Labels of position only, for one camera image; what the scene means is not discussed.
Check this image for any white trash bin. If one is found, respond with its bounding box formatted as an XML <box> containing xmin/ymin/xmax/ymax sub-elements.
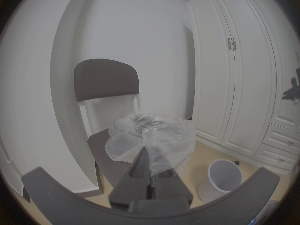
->
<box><xmin>197</xmin><ymin>159</ymin><xmax>243</xmax><ymax>202</ymax></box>

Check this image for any white wardrobe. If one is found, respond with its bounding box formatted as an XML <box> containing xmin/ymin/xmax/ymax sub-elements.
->
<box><xmin>186</xmin><ymin>0</ymin><xmax>300</xmax><ymax>175</ymax></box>

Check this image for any clear plastic bag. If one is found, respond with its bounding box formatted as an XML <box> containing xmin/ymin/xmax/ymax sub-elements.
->
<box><xmin>105</xmin><ymin>113</ymin><xmax>197</xmax><ymax>176</ymax></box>

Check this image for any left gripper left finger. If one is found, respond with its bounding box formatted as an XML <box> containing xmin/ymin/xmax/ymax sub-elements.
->
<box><xmin>108</xmin><ymin>146</ymin><xmax>149</xmax><ymax>211</ymax></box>

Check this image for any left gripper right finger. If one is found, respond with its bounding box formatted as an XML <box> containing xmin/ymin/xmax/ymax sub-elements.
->
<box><xmin>149</xmin><ymin>149</ymin><xmax>194</xmax><ymax>208</ymax></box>

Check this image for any grey padded white chair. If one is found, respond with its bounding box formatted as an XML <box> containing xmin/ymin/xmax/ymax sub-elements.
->
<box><xmin>74</xmin><ymin>59</ymin><xmax>141</xmax><ymax>192</ymax></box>

